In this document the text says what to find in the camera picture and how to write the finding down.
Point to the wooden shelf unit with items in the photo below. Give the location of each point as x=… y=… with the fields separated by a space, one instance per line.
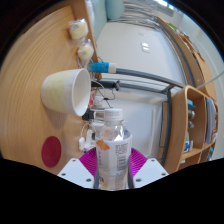
x=196 y=133

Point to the white wall switch plate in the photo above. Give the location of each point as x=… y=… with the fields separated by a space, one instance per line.
x=145 y=47

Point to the flat round red coaster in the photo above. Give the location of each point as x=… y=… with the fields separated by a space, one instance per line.
x=51 y=151

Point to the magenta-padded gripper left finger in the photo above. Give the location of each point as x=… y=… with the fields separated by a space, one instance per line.
x=76 y=171

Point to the wooden loft bed board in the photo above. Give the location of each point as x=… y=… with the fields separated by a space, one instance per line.
x=190 y=50

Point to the grey metal frame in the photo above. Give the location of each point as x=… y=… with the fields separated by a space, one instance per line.
x=143 y=75

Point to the cream white cup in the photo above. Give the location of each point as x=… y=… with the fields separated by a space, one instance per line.
x=60 y=91

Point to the black handheld device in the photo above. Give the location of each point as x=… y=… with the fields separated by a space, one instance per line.
x=106 y=85

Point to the black charger block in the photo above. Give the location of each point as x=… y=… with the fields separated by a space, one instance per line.
x=88 y=115

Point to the white metal bed headboard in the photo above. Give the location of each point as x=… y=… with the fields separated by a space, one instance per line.
x=146 y=11

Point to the blue tube with white cap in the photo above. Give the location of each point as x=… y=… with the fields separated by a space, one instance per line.
x=100 y=67

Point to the clear plastic water bottle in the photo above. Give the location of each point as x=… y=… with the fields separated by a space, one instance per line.
x=113 y=156

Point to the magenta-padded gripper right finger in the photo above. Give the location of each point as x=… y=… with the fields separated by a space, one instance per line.
x=150 y=171

